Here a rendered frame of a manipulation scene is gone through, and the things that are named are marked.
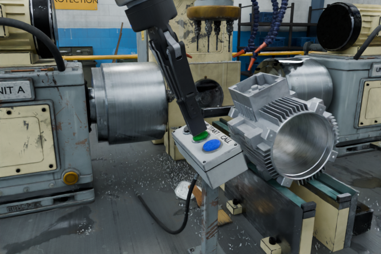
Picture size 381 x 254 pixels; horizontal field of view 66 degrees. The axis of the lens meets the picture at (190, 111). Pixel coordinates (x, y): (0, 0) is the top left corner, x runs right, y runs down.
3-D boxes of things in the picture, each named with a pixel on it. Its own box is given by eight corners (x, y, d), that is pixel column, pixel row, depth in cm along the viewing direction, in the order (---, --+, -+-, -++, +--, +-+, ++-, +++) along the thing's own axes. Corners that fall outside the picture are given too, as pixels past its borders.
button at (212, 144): (203, 152, 50) (199, 144, 50) (217, 144, 51) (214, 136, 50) (210, 159, 48) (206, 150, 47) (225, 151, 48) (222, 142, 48)
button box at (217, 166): (178, 152, 62) (169, 131, 60) (207, 136, 64) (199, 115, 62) (212, 191, 47) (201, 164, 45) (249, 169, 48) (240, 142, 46)
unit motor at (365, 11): (303, 105, 130) (313, 4, 119) (359, 100, 141) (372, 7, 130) (353, 121, 106) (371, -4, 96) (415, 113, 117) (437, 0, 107)
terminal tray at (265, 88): (235, 111, 80) (227, 88, 77) (269, 94, 81) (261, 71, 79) (257, 124, 69) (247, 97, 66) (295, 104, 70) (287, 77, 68)
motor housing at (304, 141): (240, 164, 84) (217, 106, 78) (296, 134, 87) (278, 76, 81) (279, 201, 66) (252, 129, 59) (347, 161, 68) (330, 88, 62)
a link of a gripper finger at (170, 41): (164, 21, 45) (174, 18, 41) (177, 53, 47) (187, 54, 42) (150, 26, 45) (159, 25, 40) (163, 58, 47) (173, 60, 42)
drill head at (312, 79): (231, 118, 121) (233, 56, 115) (310, 109, 135) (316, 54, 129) (266, 136, 99) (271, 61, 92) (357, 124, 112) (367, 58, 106)
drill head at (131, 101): (54, 136, 99) (45, 61, 92) (160, 125, 111) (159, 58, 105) (48, 166, 76) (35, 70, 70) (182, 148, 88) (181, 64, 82)
